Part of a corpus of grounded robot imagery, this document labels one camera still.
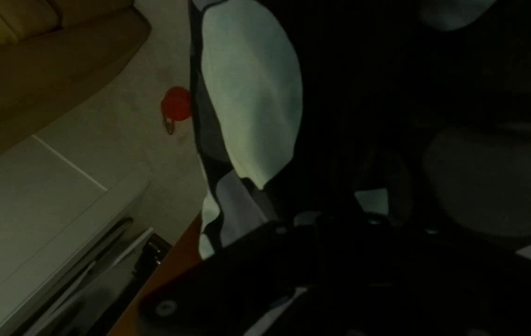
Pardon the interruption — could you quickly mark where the small red ball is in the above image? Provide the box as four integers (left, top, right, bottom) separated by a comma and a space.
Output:
161, 85, 191, 121

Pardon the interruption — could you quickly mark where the mustard yellow armchair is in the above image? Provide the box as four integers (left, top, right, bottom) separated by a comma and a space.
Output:
0, 0, 150, 154

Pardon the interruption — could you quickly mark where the black grey spotted blanket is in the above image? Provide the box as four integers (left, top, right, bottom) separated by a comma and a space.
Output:
189, 0, 531, 257

